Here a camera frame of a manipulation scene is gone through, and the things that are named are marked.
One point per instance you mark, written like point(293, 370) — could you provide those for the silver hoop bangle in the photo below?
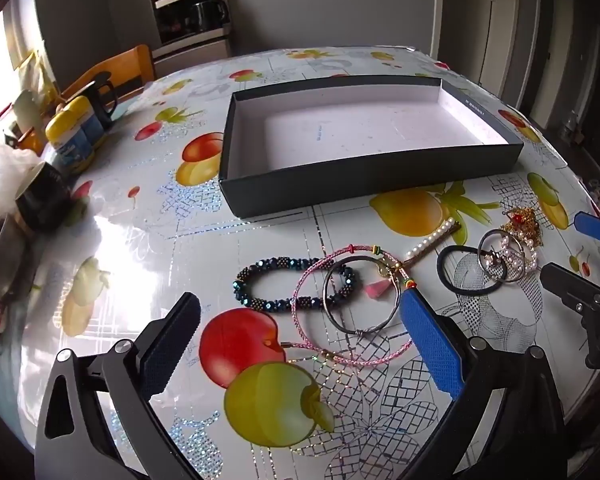
point(481, 255)

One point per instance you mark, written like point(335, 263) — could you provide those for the orange jar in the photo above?
point(32, 142)

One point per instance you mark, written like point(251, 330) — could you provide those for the white plastic bag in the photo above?
point(2, 175)

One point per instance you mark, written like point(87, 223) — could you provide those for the white door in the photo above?
point(510, 25)

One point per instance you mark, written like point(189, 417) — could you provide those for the dark round jar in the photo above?
point(42, 200)

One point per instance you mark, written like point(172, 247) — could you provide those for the black box with white inside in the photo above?
point(330, 125)

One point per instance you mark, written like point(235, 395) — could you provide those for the yellow-lid bottle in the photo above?
point(67, 135)
point(92, 120)

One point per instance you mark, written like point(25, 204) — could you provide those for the thin dark metal bangle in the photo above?
point(330, 312)

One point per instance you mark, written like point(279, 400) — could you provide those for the glass jar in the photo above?
point(2, 255)

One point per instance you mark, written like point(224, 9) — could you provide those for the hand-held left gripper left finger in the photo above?
point(172, 355)

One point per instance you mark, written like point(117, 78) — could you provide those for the black mug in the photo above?
point(100, 105)

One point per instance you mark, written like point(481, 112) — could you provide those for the black coffee machine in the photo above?
point(190, 15)

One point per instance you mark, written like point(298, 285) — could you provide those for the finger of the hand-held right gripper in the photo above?
point(570, 285)
point(597, 227)

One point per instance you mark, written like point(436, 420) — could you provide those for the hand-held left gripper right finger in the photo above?
point(430, 345)

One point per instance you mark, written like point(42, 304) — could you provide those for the yellow bag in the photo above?
point(32, 75)

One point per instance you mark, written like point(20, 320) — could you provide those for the grey cabinet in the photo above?
point(195, 57)

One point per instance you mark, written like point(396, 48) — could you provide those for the wooden chair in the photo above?
point(125, 67)

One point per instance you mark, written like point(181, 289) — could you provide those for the fruit printed tablecloth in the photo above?
point(145, 260)

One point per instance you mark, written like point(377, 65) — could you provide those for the pearl hair clip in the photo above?
point(437, 237)

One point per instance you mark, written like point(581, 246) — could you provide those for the window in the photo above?
point(0, 45)

